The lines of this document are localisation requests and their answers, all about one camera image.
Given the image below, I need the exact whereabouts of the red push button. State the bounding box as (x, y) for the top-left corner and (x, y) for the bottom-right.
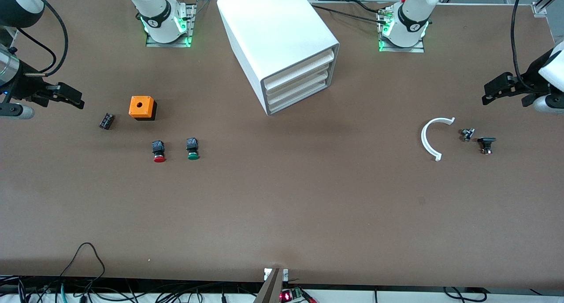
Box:
(152, 140), (167, 163)

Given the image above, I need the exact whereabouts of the white drawer cabinet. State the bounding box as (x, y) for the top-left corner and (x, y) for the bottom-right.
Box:
(217, 0), (341, 116)

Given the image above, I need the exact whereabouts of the orange box with hole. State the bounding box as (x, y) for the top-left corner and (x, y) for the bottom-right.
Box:
(128, 96), (158, 121)

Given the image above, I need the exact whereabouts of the white curved plastic arc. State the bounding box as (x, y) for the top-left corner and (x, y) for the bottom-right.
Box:
(421, 117), (456, 162)

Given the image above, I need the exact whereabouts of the circuit board with red light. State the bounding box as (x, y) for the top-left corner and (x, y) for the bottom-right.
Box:
(280, 287), (319, 303)

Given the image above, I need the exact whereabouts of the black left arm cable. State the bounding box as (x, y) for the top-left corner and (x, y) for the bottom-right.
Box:
(510, 0), (529, 93)

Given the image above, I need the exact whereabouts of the aluminium frame corner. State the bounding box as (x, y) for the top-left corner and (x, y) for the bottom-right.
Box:
(532, 0), (564, 16)

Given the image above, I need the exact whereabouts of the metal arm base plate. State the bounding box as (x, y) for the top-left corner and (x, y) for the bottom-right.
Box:
(145, 0), (197, 48)
(378, 7), (426, 54)

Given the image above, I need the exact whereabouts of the black looped cable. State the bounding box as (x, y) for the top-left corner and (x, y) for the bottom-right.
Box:
(59, 242), (106, 295)

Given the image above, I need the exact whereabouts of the black cable on table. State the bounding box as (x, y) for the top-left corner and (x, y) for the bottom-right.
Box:
(310, 0), (393, 25)

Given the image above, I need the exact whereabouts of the black cable at table edge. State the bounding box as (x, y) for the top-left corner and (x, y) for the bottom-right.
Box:
(442, 286), (489, 303)

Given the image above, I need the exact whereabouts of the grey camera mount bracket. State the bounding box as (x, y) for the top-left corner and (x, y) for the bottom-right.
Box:
(253, 268), (289, 303)

